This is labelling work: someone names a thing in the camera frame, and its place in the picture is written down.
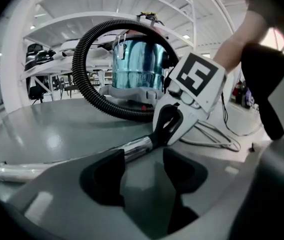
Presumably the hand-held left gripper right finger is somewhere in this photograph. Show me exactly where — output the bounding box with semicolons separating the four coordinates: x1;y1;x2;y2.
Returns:
162;147;266;236

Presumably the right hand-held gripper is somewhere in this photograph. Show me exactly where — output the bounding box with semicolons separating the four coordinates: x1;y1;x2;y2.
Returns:
152;51;228;149

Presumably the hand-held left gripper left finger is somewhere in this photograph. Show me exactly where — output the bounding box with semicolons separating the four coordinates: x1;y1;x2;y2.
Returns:
5;148;168;240

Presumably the metal vacuum wand with nozzle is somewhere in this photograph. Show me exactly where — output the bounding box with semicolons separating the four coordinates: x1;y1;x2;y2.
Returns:
0;135;155;184

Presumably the black corrugated vacuum hose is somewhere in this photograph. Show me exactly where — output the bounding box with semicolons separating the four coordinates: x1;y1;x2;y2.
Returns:
72;19;180;123

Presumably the person's right forearm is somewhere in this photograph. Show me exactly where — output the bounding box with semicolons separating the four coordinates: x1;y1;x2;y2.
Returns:
213;10;268;74

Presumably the red and blue vacuum cleaner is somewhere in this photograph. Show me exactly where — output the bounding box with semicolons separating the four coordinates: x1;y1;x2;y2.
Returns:
98;28;174;111

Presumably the red fire extinguisher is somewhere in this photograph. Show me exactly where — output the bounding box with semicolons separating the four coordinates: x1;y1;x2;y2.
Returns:
232;80;242;103

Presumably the purple bag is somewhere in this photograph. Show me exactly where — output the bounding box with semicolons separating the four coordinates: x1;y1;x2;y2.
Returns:
241;85;257;108

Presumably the black swivel chair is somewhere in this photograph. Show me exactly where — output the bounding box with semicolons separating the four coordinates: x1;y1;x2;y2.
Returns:
28;75;50;105

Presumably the black bag with yellow top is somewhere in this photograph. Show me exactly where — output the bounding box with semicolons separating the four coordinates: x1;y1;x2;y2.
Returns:
136;10;165;26

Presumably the wooden chair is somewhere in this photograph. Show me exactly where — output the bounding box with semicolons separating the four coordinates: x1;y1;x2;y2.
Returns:
53;73;78;100

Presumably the person's black clothing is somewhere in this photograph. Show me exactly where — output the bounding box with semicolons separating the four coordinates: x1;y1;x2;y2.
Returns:
234;0;284;141

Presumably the white metal shelving rack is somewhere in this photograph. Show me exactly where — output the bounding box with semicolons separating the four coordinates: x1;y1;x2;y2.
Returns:
0;0;235;110

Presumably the white vacuum power cable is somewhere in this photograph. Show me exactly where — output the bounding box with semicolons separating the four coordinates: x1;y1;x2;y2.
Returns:
179;120;241;153

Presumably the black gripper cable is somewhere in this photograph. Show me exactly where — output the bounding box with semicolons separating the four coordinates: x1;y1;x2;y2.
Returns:
220;93;264;138

